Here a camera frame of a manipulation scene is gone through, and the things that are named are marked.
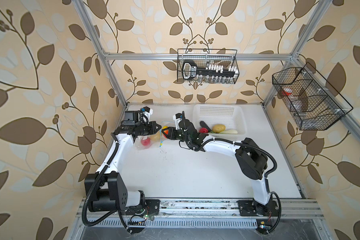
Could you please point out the yellow toy potato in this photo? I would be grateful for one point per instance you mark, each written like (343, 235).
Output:
(156, 137)
(218, 128)

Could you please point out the white toy radish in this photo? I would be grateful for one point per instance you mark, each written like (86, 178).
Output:
(231, 132)

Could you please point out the black wire basket right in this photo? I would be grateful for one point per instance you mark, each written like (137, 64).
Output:
(320, 103)

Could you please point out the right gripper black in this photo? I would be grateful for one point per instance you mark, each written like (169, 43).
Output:
(171, 132)

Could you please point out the black wire basket back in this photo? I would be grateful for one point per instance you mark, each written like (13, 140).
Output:
(226, 57)

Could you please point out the clear zip top bag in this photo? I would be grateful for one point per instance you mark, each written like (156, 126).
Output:
(159, 144)

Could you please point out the red toy tomato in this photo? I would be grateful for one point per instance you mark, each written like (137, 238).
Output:
(203, 130)

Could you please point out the red capped clear bottle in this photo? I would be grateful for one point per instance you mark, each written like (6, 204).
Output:
(287, 95)

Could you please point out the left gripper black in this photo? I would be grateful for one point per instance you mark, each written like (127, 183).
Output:
(151, 129)

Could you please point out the red yellow toy mango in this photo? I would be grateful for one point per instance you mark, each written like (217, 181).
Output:
(165, 131)

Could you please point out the black wire basket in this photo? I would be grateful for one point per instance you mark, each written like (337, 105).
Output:
(320, 103)
(226, 57)

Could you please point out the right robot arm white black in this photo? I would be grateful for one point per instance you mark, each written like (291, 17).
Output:
(254, 162)

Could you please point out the white plastic basket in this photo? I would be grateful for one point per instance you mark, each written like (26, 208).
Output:
(232, 117)

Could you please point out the red toy apple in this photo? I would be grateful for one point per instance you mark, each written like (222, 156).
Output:
(146, 142)

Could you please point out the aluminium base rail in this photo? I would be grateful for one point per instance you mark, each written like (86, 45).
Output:
(213, 213)

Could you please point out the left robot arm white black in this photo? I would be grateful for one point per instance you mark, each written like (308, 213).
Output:
(106, 192)

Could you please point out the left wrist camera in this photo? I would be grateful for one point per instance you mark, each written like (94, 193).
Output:
(137, 118)

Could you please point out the dark toy eggplant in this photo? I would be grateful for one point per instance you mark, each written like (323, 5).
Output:
(205, 126)

